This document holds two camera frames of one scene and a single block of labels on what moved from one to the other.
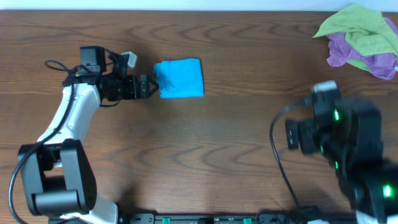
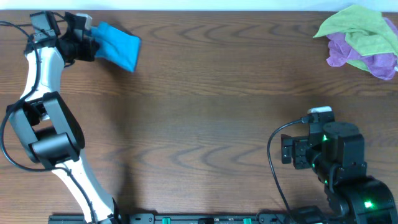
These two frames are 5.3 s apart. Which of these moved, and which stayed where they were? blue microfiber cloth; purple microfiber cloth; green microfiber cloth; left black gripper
Moved: blue microfiber cloth; left black gripper
Stayed: green microfiber cloth; purple microfiber cloth
